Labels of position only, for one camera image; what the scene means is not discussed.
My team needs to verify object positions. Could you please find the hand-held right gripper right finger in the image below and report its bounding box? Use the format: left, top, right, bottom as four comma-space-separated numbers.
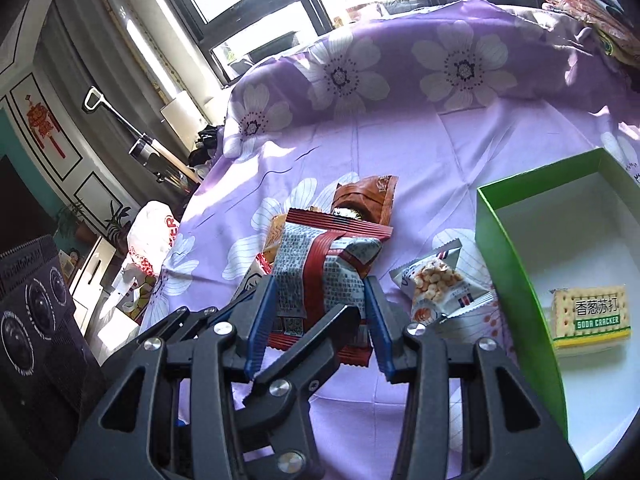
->
365, 276, 583, 480

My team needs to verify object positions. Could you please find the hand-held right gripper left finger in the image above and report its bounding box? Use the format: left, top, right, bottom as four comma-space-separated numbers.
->
67, 276, 281, 480

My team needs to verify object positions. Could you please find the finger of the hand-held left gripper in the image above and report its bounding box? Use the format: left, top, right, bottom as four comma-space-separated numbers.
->
137, 275, 271, 348
241, 303, 363, 480

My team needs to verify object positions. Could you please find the red and grey snack packet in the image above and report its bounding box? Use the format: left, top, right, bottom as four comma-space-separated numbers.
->
262, 208, 396, 368

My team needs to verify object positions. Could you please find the white puffed ball snack packet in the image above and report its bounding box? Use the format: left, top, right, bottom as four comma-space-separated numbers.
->
389, 239, 497, 326

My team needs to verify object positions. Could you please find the orange rice cake packet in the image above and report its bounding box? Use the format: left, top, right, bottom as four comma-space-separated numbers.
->
260, 212, 288, 273

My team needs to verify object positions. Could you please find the brown snack packet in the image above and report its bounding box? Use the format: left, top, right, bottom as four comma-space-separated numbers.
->
332, 175, 399, 226

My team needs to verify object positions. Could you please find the green cardboard box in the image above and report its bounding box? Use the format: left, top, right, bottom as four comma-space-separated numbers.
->
475, 147, 640, 478

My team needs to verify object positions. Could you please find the potted plant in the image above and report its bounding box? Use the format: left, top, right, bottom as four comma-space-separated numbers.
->
102, 202, 132, 256
55, 202, 96, 241

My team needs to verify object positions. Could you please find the white plastic bag red print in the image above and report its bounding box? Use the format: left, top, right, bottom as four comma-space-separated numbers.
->
125, 201, 182, 281

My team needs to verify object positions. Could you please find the white panelled cabinet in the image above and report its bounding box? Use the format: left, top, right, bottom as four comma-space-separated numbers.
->
0, 72, 143, 241

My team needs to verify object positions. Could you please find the heap of black clothes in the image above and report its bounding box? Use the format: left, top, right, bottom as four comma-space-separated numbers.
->
187, 122, 226, 168

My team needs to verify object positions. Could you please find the purple floral bedsheet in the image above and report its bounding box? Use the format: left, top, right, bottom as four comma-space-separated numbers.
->
137, 0, 640, 480

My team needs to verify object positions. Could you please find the upright vacuum cleaner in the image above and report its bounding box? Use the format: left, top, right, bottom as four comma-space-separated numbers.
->
82, 87, 198, 193

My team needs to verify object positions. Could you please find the red knot decoration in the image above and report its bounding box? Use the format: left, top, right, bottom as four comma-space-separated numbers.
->
25, 92, 66, 158

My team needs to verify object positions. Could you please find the cream cracker packet green band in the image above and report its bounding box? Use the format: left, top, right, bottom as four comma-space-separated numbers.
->
550, 285, 632, 352

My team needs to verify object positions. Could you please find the beige curtain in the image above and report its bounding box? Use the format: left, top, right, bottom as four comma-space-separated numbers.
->
85, 0, 201, 126

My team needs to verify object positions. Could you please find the stack of folded cloths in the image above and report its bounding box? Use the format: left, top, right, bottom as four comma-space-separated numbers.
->
542, 0, 640, 68

